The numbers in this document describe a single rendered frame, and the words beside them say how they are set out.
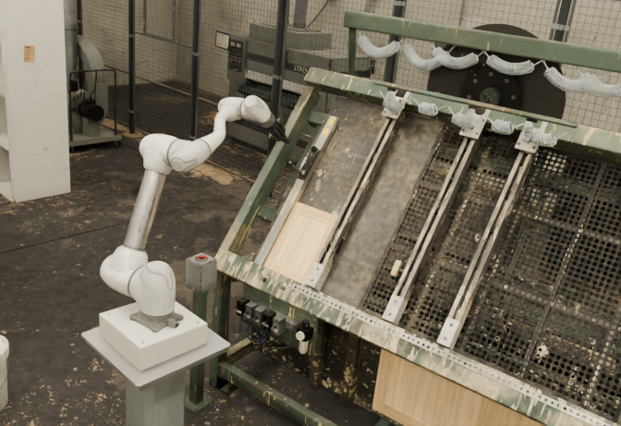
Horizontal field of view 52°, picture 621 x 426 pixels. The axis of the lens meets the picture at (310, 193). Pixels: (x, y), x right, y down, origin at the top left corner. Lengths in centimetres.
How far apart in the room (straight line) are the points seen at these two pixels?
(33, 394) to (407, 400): 212
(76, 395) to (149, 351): 124
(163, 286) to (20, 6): 398
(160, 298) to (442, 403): 147
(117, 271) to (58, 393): 125
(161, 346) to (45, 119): 406
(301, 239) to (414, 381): 93
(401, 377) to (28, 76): 450
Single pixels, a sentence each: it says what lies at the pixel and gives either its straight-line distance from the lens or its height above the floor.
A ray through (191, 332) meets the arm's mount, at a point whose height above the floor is 84.
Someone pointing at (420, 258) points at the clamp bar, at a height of 119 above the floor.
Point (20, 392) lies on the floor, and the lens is 417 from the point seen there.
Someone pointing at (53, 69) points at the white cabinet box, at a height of 126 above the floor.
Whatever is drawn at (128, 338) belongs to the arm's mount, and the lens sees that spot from 294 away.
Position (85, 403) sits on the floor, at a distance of 401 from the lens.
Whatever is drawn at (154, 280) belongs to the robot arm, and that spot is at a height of 109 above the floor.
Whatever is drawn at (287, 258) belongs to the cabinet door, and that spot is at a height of 97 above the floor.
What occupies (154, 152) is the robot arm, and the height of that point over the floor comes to 158.
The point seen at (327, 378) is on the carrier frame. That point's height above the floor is 27.
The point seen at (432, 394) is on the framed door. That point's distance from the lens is 338.
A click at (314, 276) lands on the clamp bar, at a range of 327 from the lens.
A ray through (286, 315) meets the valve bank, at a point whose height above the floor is 74.
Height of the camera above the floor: 249
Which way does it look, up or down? 20 degrees down
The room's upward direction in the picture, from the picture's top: 6 degrees clockwise
